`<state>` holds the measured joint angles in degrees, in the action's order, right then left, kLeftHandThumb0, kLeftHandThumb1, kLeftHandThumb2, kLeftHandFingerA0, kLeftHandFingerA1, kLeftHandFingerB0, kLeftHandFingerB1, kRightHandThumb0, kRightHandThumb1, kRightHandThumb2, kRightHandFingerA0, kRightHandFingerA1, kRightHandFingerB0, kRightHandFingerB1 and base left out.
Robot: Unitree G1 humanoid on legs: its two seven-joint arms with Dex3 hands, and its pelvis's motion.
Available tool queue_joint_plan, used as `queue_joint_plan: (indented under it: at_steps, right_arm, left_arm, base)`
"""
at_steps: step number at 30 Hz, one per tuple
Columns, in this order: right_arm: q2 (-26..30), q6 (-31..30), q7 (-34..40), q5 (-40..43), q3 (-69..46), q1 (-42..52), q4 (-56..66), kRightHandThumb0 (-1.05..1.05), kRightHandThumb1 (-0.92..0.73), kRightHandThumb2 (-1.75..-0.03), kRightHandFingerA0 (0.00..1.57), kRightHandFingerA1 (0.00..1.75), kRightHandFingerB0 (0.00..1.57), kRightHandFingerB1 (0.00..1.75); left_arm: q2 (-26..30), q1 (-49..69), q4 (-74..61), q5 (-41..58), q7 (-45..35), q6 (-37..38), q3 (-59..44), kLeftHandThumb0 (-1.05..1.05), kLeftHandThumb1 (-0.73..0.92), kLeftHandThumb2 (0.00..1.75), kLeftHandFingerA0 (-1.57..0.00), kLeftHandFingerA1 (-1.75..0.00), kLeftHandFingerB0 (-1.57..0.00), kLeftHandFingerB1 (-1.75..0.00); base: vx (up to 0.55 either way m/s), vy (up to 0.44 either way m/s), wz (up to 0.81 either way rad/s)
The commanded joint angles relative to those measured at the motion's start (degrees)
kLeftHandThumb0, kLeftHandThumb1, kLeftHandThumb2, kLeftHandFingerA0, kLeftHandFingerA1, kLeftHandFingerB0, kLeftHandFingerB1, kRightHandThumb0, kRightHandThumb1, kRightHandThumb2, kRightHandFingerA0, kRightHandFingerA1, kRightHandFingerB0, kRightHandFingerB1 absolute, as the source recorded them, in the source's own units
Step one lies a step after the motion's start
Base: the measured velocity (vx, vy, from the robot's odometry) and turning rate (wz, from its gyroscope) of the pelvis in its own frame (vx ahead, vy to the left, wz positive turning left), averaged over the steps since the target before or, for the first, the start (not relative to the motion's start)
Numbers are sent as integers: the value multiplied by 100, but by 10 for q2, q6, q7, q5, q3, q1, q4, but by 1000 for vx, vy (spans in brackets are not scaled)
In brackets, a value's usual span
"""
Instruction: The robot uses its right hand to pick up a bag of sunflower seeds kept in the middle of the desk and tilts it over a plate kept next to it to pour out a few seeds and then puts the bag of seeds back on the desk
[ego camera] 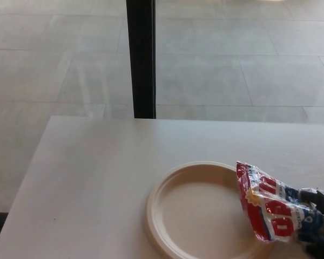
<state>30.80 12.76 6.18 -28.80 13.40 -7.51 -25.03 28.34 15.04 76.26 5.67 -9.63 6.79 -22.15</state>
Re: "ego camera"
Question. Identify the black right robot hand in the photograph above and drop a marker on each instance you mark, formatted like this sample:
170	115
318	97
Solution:
322	202

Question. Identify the red blue sunflower seed bag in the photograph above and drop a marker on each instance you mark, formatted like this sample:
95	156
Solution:
270	213

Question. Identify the beige round paper plate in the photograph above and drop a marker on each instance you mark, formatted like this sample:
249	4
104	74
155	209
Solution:
197	210

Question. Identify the black window frame post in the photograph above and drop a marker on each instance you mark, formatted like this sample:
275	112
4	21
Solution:
141	59

